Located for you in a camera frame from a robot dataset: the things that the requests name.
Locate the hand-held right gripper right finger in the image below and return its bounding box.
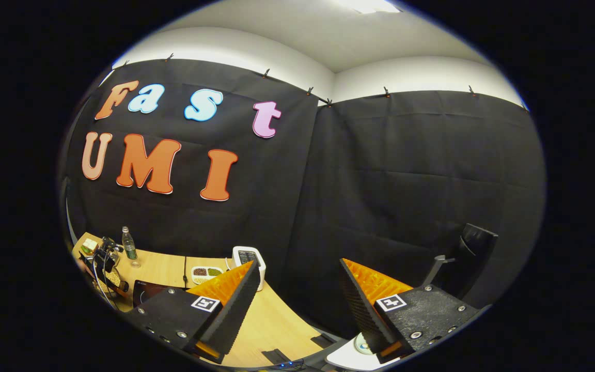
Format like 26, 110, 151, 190
339, 257, 484, 362

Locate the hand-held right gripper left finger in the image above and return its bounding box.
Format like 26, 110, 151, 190
126, 260, 261, 365

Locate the black induction cooktop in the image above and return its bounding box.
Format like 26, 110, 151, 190
132, 280, 185, 309

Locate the clear plastic water bottle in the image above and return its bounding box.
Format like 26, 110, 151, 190
121, 226, 139, 268

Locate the white divided bean dish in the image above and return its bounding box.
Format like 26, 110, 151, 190
192, 266, 225, 285

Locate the white toaster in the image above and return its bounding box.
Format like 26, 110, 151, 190
231, 246, 267, 292

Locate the black office chair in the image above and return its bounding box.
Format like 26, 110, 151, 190
421, 223, 499, 311

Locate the ceiling light panel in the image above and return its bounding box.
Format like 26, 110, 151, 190
339, 0, 401, 14

